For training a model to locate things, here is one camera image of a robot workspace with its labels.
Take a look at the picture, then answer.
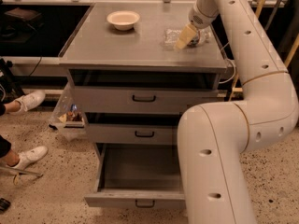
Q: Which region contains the white sneaker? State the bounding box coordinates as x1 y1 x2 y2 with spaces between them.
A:
14 146 48 170
12 91 46 115

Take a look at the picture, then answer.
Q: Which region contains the lower white sneaker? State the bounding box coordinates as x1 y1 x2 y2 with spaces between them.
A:
14 146 48 170

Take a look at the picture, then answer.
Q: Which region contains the grey metal drawer cabinet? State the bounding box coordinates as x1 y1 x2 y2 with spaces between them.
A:
57 2 228 161

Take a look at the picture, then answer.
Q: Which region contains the clear plastic snack bin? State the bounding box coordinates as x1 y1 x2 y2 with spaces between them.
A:
48 83 87 142

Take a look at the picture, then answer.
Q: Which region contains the wooden ladder frame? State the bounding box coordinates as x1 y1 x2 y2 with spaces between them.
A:
227 0 299 103

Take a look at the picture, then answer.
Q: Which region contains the white power cable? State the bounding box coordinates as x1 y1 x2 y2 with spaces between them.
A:
218 42 236 85

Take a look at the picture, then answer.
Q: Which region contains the grey top drawer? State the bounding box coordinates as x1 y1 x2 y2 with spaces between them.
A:
70 69 220 114

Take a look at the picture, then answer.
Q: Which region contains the grey drawer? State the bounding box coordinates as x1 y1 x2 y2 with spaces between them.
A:
70 69 220 114
85 112 180 145
85 143 185 209

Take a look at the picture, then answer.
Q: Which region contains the cream paper bowl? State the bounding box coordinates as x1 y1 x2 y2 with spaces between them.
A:
107 10 140 31

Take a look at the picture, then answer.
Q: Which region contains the grey bottom drawer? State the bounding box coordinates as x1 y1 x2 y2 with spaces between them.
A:
85 143 185 209

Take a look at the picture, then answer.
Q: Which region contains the black box on shelf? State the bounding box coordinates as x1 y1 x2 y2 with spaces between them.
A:
4 7 43 32

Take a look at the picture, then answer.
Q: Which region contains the grey middle drawer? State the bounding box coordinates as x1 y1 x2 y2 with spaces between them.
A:
85 112 180 145

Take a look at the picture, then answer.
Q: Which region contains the clear plastic water bottle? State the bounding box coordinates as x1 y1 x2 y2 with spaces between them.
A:
163 28 212 48

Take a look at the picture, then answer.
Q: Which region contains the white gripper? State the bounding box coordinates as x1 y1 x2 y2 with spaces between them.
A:
174 0 219 50

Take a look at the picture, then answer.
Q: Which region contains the upper white sneaker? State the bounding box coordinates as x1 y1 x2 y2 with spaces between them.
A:
12 91 46 115

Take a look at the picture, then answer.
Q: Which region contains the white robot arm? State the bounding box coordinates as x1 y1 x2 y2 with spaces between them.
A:
178 0 298 224

